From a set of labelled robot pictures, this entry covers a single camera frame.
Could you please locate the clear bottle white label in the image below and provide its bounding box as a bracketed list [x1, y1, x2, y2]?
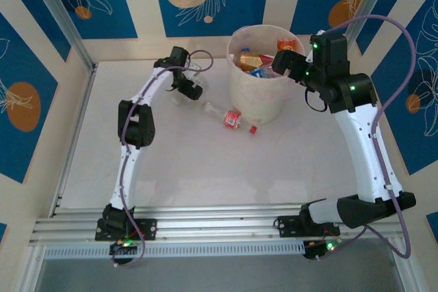
[170, 66, 209, 105]

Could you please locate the white bin with plastic liner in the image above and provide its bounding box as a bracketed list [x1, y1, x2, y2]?
[226, 23, 306, 124]

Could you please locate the clear bottle red label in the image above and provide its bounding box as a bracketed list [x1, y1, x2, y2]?
[201, 102, 258, 135]

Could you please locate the small black controller board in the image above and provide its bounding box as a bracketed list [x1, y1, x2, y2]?
[109, 239, 140, 265]
[302, 239, 343, 262]

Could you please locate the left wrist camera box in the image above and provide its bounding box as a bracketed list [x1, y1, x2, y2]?
[185, 60, 203, 78]

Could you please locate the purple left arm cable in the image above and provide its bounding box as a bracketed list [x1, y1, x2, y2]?
[112, 49, 215, 269]

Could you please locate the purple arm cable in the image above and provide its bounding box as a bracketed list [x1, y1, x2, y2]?
[321, 14, 417, 263]
[112, 49, 215, 269]

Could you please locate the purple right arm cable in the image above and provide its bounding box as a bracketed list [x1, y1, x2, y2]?
[321, 14, 417, 263]

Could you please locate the aluminium table side rail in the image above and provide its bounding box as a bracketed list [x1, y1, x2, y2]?
[49, 68, 99, 217]

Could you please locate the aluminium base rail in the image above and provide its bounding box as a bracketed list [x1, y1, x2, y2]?
[29, 202, 407, 247]

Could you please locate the white slotted cable duct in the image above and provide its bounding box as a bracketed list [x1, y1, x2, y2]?
[42, 241, 307, 261]

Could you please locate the aluminium frame leg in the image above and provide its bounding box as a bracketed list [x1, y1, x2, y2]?
[18, 245, 47, 292]
[388, 237, 422, 292]

